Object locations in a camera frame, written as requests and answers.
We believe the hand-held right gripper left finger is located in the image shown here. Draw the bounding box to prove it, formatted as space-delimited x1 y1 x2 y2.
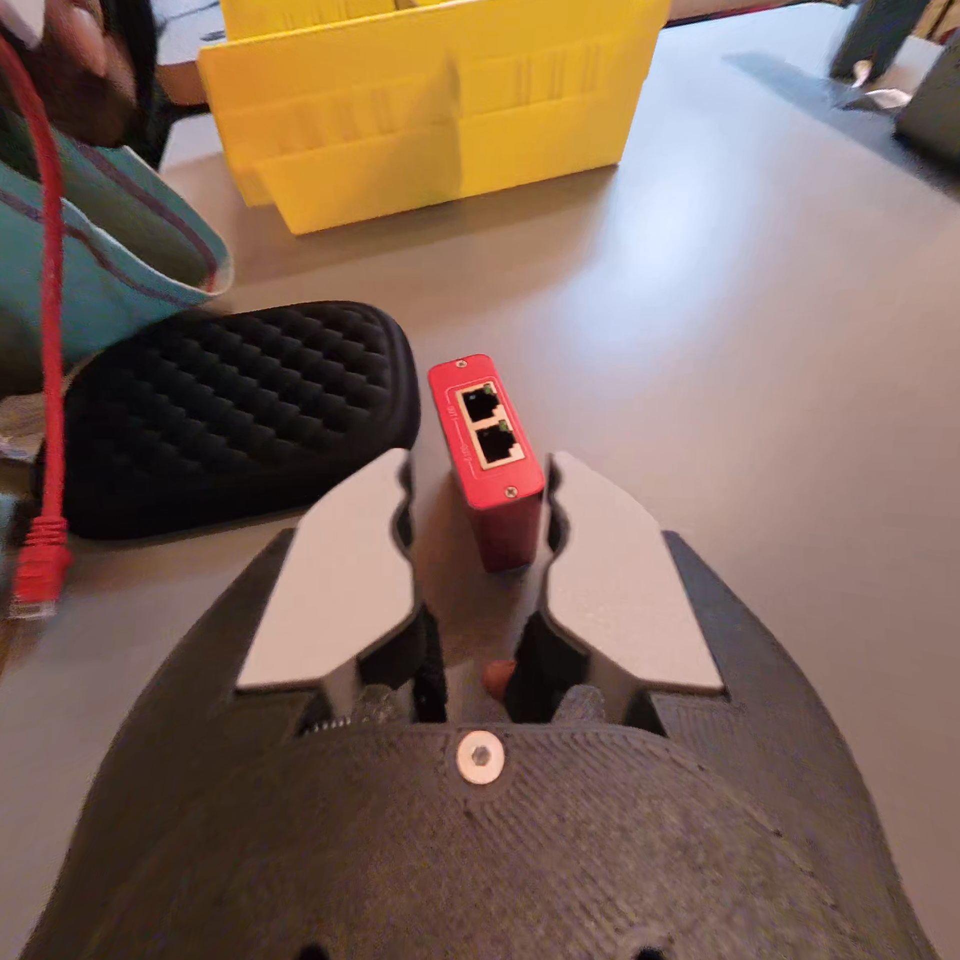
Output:
234 448 423 695

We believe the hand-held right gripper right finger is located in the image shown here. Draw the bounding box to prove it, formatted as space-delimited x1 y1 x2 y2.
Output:
540 451 727 695

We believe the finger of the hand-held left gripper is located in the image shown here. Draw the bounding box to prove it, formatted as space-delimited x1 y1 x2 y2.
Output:
0 0 48 51

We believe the red ethernet splitter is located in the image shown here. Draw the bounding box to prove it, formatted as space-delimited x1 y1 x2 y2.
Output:
426 352 547 576

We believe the red ethernet cable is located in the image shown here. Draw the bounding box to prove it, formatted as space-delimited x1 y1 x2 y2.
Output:
0 33 78 624

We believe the yellow plastic bin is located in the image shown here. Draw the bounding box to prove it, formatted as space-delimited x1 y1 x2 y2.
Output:
195 0 674 239

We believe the person's left forearm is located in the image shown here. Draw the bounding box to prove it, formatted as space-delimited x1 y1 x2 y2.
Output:
0 112 236 399

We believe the grey desk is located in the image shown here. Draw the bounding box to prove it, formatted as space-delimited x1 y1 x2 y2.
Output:
0 0 960 939

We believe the person's left hand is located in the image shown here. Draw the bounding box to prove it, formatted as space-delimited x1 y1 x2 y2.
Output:
41 0 141 149

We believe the black quilted wrist pad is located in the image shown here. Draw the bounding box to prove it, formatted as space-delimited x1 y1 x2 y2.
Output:
36 298 423 543

